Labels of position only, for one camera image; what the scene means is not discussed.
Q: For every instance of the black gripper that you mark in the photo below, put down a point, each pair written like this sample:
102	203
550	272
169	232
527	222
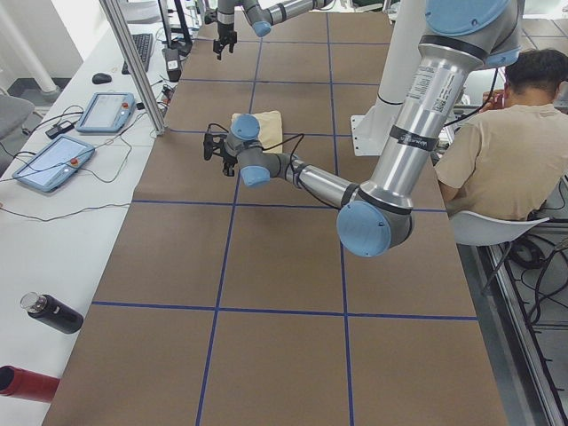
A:
224	32
228	159

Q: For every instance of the beige long-sleeve printed shirt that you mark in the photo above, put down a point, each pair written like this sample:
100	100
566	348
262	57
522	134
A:
261	130

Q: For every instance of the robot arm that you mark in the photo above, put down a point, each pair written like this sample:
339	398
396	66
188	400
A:
260	19
446	41

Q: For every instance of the black keyboard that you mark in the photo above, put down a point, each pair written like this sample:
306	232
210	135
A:
144	44

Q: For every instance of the far blue teach pendant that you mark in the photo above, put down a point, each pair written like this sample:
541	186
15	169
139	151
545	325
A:
106	113

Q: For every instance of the blue teach pendant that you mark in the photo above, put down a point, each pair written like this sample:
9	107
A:
55	164
106	113

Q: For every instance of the black computer mouse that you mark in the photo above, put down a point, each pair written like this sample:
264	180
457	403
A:
101	78

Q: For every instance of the near blue teach pendant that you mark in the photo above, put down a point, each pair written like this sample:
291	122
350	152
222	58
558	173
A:
55	164

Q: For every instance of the black bottle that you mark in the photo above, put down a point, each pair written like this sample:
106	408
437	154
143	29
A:
51	312

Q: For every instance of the white chair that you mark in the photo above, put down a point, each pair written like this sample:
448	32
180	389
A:
473	229

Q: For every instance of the person in beige shirt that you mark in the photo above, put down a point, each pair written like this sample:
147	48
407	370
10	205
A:
505	161

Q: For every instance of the red bottle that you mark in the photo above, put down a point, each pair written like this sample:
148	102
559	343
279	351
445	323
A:
21	383

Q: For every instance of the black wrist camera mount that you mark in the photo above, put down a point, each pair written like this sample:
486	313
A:
212	145

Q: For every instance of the aluminium frame post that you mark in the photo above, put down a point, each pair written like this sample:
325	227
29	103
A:
119	26

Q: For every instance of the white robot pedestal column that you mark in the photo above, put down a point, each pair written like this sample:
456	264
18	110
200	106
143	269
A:
370	131

